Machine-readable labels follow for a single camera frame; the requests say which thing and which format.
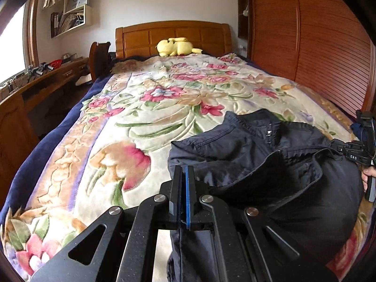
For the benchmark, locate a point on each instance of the black jacket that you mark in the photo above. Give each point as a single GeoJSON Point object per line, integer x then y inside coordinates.
{"type": "Point", "coordinates": [264, 158]}

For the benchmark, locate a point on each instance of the wooden desk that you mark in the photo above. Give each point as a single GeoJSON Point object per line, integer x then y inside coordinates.
{"type": "Point", "coordinates": [14, 129]}

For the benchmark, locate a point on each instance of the wooden chair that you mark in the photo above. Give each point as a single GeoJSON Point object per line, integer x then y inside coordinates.
{"type": "Point", "coordinates": [98, 55]}

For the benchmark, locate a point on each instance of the folded dark clothes stack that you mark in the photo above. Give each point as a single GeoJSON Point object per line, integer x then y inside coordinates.
{"type": "Point", "coordinates": [358, 130]}

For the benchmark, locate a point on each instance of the white paper bag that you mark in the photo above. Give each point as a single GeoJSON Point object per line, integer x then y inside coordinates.
{"type": "Point", "coordinates": [75, 1]}

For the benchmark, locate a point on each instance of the wooden bed headboard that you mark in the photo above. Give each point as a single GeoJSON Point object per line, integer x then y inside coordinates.
{"type": "Point", "coordinates": [138, 41]}

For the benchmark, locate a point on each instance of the wooden slatted wardrobe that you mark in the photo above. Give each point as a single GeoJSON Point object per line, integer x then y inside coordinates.
{"type": "Point", "coordinates": [308, 35]}

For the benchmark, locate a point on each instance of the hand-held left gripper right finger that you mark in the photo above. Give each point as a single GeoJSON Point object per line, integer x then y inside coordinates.
{"type": "Point", "coordinates": [188, 196]}

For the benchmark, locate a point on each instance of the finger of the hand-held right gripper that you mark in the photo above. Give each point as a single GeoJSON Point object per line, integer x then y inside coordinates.
{"type": "Point", "coordinates": [340, 147]}

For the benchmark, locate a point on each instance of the white wall shelf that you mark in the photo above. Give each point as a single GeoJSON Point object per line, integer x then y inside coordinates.
{"type": "Point", "coordinates": [88, 17]}

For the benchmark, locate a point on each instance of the floral blanket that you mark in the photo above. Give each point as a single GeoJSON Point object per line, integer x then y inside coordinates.
{"type": "Point", "coordinates": [164, 117]}

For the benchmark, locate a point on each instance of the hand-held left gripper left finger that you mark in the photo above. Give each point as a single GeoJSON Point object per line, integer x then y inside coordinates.
{"type": "Point", "coordinates": [176, 194]}

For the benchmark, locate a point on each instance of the window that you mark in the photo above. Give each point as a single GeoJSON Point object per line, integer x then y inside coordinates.
{"type": "Point", "coordinates": [14, 44]}

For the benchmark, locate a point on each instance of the person's right hand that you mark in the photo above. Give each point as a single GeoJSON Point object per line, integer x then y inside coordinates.
{"type": "Point", "coordinates": [367, 177]}

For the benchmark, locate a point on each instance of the yellow plush toy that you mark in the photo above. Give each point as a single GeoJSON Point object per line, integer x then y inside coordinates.
{"type": "Point", "coordinates": [169, 47]}

